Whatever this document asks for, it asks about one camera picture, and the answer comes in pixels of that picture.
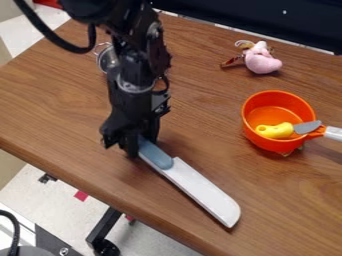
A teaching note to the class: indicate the pink plush toy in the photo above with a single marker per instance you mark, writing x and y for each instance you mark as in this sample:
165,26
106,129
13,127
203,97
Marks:
262,60

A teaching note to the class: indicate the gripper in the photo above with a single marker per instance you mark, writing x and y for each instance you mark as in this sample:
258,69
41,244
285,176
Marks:
133,106

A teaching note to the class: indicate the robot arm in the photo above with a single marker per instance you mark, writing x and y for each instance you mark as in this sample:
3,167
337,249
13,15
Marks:
133,30

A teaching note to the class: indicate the yellow toy knife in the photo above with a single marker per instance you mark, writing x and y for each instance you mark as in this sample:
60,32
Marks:
277,130

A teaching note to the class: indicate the orange pot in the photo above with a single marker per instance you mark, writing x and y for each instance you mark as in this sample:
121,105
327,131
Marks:
272,116

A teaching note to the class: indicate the silver pot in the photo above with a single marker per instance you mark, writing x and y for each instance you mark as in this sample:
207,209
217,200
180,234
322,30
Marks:
107,58

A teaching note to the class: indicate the black table leg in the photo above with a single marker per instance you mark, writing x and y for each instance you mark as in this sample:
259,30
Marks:
103,230

